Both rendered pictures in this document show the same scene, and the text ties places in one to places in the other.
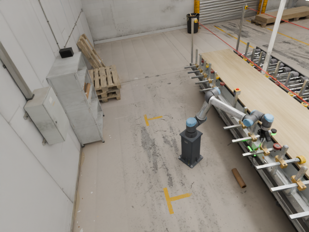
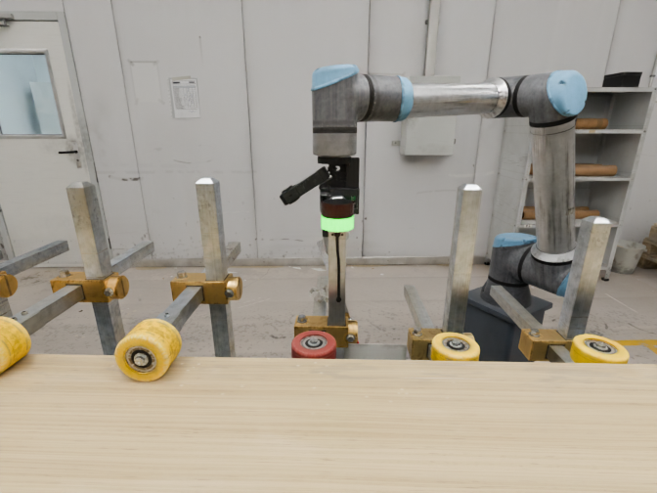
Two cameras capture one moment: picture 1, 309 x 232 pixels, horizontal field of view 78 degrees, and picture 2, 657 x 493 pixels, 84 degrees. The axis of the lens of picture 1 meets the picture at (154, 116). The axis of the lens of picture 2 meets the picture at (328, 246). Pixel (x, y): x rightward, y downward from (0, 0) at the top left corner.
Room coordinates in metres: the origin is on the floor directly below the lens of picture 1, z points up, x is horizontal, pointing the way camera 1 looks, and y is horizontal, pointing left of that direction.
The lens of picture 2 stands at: (1.45, -1.93, 1.27)
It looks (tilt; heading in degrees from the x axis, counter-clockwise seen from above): 18 degrees down; 95
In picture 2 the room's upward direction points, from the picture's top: straight up
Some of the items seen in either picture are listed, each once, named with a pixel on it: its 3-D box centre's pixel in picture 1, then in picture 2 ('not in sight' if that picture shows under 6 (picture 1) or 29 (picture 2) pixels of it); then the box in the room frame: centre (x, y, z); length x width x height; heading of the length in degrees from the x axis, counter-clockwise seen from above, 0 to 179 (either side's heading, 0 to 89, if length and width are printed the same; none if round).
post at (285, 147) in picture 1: (278, 160); (218, 291); (1.15, -1.25, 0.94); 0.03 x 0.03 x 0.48; 4
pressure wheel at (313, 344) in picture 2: (276, 148); (314, 367); (1.37, -1.37, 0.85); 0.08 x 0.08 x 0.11
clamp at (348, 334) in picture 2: (264, 149); (326, 332); (1.38, -1.24, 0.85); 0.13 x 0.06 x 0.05; 4
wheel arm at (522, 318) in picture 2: (238, 125); (533, 330); (1.86, -1.14, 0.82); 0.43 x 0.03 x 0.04; 94
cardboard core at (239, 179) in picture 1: (238, 177); not in sight; (1.53, -1.14, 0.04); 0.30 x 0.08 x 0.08; 4
